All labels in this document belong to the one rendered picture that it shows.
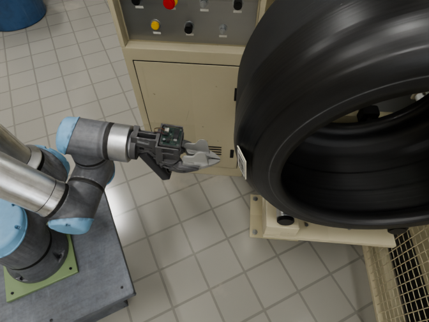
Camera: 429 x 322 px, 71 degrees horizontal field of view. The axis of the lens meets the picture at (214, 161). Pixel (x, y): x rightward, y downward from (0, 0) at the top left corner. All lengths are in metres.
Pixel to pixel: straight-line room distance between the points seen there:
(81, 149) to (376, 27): 0.61
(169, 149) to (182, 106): 0.80
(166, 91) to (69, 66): 1.62
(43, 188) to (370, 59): 0.65
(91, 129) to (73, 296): 0.59
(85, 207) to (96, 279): 0.39
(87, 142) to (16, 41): 2.76
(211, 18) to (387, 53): 0.89
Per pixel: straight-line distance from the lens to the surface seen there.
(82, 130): 0.74
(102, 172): 0.83
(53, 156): 1.07
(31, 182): 0.74
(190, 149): 0.75
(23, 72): 3.04
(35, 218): 1.01
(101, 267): 1.13
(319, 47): 0.44
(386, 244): 0.99
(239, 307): 1.65
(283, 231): 0.87
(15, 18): 3.55
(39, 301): 1.17
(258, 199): 1.84
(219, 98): 1.40
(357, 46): 0.43
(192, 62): 1.30
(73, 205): 0.77
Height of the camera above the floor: 1.62
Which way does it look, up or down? 55 degrees down
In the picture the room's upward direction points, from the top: straight up
